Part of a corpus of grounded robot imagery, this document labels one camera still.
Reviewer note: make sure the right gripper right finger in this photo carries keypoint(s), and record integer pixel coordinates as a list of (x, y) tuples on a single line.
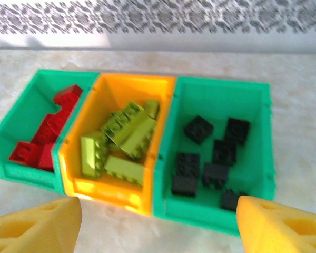
[(279, 229)]

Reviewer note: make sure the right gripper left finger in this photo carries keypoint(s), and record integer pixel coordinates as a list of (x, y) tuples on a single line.
[(42, 229)]

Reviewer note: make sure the small black lego brick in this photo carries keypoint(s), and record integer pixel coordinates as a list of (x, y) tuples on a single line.
[(184, 185), (224, 152), (215, 175), (198, 129), (237, 131), (229, 200), (188, 163)]

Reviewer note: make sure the small red lego brick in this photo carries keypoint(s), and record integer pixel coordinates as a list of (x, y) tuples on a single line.
[(23, 154)]

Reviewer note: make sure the long lime lego brick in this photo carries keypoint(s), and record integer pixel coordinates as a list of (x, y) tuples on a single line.
[(93, 155), (125, 170), (138, 137), (133, 109), (116, 129)]

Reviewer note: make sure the red L-shaped lego piece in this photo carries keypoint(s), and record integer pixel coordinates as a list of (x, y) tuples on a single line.
[(54, 126)]

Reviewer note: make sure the red T-shaped lego piece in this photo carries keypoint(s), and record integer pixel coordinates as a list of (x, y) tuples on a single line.
[(68, 96)]

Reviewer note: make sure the small lime lego brick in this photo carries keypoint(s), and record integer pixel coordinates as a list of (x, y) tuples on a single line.
[(152, 109)]

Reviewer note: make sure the yellow plastic bin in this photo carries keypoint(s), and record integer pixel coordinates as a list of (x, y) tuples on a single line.
[(108, 192)]

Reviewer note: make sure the green plastic bin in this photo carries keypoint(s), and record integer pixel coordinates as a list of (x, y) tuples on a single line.
[(218, 100), (29, 105)]

